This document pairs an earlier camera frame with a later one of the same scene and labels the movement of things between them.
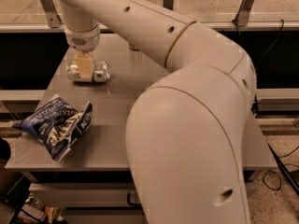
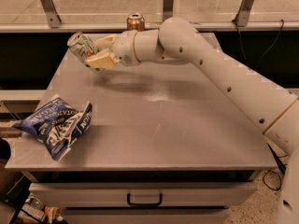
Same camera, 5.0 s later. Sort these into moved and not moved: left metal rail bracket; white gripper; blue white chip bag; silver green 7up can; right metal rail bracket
Moved: white gripper; silver green 7up can
Not moved: left metal rail bracket; right metal rail bracket; blue white chip bag
